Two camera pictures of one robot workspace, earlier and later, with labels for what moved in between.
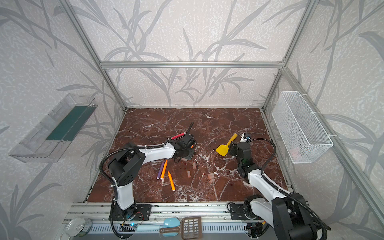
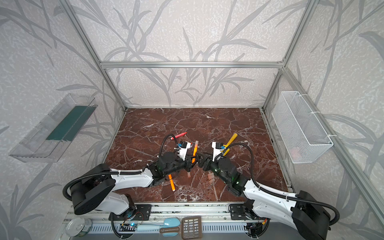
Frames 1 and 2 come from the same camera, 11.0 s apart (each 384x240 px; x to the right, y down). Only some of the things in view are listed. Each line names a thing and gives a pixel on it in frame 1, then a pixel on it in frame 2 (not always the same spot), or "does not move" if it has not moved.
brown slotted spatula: x=191 y=227 does not move
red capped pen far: x=178 y=136 does not move
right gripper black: x=237 y=146 to x=208 y=162
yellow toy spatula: x=223 y=149 does not move
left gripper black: x=186 y=143 to x=186 y=163
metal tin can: x=78 y=227 does not move
